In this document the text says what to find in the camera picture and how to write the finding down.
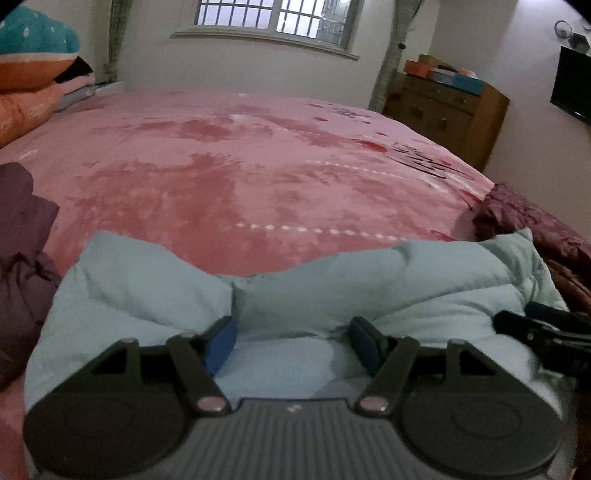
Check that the wooden cabinet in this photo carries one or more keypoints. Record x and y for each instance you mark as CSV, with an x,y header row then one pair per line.
x,y
489,120

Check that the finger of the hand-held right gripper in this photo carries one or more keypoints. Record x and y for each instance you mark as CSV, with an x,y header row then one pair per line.
x,y
521,325
558,316

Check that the orange box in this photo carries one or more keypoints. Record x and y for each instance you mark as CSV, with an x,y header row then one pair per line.
x,y
415,68

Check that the blue box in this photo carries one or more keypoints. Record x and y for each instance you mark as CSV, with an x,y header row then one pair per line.
x,y
461,83

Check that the black cloth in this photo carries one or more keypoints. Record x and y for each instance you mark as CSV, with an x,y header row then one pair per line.
x,y
78,69

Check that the barred window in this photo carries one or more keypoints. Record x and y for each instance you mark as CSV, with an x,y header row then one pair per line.
x,y
231,14

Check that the cardboard box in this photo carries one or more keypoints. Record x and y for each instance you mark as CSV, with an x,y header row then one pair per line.
x,y
436,61

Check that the pale folded cloth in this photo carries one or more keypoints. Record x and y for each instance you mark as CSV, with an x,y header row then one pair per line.
x,y
87,94

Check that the light green puffer jacket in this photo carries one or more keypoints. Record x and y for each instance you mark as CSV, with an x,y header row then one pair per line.
x,y
300,295

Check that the maroon patterned blanket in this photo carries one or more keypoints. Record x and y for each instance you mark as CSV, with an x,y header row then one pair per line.
x,y
531,217

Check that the checked curtain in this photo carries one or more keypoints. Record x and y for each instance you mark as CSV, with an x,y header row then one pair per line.
x,y
392,69
115,37

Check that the teal and orange pillow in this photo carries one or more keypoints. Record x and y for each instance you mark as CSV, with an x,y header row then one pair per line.
x,y
23,110
27,37

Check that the small clear bowl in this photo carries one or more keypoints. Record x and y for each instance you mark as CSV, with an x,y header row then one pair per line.
x,y
563,29

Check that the wall television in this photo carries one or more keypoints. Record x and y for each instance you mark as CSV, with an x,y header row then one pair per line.
x,y
572,83

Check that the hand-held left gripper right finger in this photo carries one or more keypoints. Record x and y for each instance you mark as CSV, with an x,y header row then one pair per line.
x,y
364,341

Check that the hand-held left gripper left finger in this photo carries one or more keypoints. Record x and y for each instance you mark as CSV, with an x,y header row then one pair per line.
x,y
221,344

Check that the dark purple cloth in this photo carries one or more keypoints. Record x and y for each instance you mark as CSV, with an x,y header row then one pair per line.
x,y
23,277

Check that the pink printed blanket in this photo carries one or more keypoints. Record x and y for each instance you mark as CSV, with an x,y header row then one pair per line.
x,y
231,161

